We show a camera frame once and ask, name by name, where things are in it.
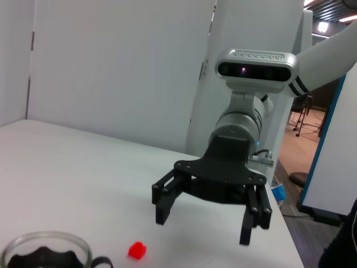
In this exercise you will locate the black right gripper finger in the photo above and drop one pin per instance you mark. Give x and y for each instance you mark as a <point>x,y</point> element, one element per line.
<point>163,201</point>
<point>258,209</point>

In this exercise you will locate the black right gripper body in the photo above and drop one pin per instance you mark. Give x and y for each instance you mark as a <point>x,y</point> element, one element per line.
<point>223,173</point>

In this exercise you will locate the glass teacup black base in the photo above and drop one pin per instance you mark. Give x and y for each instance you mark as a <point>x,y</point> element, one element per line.
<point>42,257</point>

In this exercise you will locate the small blue object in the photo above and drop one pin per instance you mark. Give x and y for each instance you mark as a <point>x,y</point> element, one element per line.
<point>279,192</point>

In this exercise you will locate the round black floor base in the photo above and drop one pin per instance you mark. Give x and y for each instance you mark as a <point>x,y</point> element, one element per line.
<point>298,178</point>

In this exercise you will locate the small red toy cube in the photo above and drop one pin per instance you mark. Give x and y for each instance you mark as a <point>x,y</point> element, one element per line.
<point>137,250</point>

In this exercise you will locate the dark navy fabric object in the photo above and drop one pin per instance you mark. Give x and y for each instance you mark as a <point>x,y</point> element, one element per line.
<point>343,245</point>

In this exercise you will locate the blue edged white board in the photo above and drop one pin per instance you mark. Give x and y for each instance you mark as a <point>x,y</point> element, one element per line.
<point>334,156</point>

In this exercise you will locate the black tripod stand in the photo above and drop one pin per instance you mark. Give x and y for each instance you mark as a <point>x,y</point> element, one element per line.
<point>302,117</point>

